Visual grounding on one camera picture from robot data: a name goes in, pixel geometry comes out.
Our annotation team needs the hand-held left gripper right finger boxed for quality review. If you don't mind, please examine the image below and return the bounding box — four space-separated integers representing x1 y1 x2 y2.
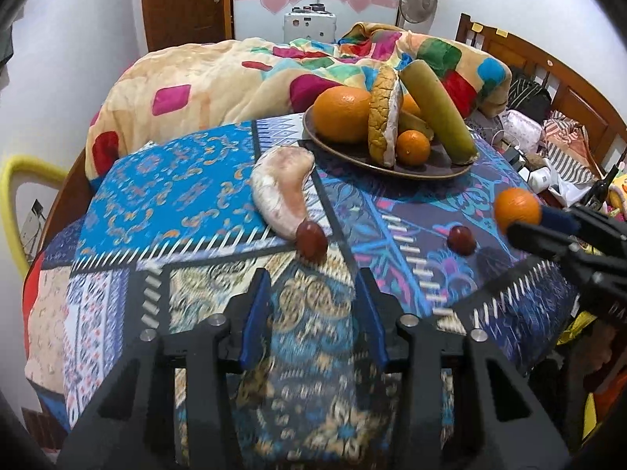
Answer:
355 268 571 470

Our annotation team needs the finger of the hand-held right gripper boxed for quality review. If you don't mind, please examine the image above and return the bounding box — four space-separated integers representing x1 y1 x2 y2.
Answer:
541 204 627 255
506 222 627 285

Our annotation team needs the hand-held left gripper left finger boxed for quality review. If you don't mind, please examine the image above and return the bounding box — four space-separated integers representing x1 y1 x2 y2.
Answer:
58 269 272 470

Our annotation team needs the small tangerine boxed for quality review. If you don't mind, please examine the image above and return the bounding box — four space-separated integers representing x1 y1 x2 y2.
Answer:
396 130 432 166
494 187 542 236

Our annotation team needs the dark red date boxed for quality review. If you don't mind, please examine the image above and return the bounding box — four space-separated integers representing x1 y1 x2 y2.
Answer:
448 226 477 256
295 222 328 264

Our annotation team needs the peeled pomelo segment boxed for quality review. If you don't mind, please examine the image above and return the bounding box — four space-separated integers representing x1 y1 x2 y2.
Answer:
251 147 315 240

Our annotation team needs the sugarcane piece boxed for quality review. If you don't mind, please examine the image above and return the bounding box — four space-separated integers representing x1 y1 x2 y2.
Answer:
399 60 478 163
402 112 436 142

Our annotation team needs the dark purple plate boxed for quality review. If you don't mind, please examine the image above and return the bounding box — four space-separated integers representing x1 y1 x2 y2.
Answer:
303 105 473 180

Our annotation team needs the large orange with sticker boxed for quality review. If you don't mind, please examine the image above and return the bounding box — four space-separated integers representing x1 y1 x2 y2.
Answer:
312 86 373 144

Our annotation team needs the white charger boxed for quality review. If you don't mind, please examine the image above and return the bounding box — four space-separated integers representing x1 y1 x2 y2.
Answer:
526 166 554 192

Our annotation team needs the dark glass bottle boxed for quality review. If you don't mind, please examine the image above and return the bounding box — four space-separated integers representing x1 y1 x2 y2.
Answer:
583 164 619 206

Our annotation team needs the yellow plush toy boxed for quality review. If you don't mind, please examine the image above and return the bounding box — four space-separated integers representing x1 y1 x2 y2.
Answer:
607 176 627 216

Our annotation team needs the striped cloth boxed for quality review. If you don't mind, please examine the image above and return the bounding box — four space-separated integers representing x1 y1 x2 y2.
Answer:
541 112 603 179

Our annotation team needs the pink patterned bag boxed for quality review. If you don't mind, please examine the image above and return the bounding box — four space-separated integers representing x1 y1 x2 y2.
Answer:
500 110 544 148

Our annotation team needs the black bag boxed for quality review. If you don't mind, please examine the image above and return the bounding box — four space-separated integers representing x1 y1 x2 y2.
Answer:
507 78 552 123

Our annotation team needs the blue patterned cloth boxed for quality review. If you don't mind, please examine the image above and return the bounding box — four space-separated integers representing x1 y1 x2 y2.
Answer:
22 110 589 470

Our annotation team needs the wooden bed headboard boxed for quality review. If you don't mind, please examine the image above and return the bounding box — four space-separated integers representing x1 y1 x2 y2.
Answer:
455 13 627 177

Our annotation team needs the colourful patchwork blanket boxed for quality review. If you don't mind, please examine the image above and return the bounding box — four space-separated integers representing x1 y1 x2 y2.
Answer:
84 22 513 182

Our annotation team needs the yellow foam tube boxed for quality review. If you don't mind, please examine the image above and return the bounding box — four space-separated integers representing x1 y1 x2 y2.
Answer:
0 155 69 280

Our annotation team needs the white hard case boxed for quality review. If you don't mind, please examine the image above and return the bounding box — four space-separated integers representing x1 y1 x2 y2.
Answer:
283 5 340 44

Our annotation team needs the brown wooden door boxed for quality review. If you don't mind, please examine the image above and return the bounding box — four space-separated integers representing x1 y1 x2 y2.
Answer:
140 0 236 53

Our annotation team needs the wooden bed side rail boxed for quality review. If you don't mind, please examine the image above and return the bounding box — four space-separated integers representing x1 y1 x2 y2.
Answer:
36 149 94 260

